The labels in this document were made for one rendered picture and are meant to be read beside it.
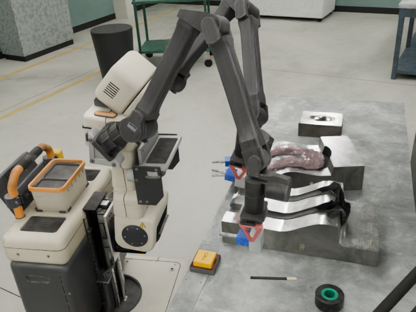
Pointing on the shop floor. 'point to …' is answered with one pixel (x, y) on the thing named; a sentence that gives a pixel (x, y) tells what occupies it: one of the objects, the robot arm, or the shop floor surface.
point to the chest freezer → (295, 8)
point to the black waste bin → (111, 44)
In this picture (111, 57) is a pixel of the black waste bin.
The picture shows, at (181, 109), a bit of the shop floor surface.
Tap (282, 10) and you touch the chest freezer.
